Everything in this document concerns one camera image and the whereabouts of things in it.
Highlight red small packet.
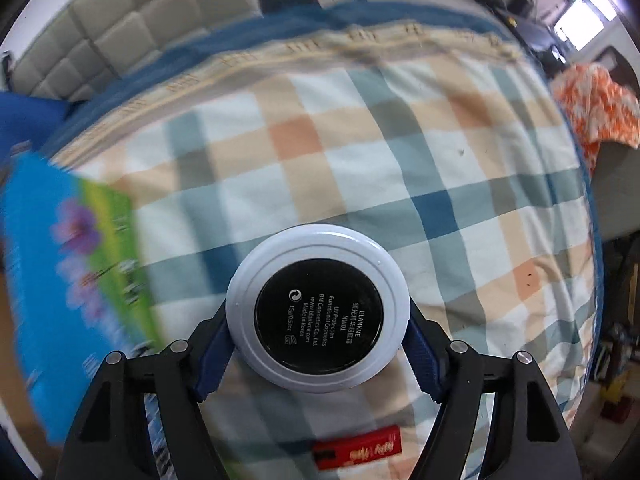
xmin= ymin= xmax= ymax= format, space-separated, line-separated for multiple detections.
xmin=311 ymin=425 xmax=402 ymax=471

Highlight white compact case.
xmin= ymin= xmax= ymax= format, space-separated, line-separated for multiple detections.
xmin=226 ymin=223 xmax=410 ymax=393

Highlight orange white patterned cloth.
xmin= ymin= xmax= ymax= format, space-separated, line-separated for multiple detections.
xmin=550 ymin=63 xmax=639 ymax=176

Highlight brown cardboard box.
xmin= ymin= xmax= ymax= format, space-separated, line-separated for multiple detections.
xmin=1 ymin=153 xmax=162 ymax=445

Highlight grey tufted headboard cushion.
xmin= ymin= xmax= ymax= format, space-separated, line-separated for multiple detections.
xmin=11 ymin=0 xmax=260 ymax=101

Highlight plaid checkered bed sheet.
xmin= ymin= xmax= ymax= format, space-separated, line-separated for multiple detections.
xmin=43 ymin=1 xmax=602 ymax=479

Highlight blue foam mat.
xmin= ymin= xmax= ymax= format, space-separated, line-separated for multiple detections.
xmin=0 ymin=92 xmax=72 ymax=164

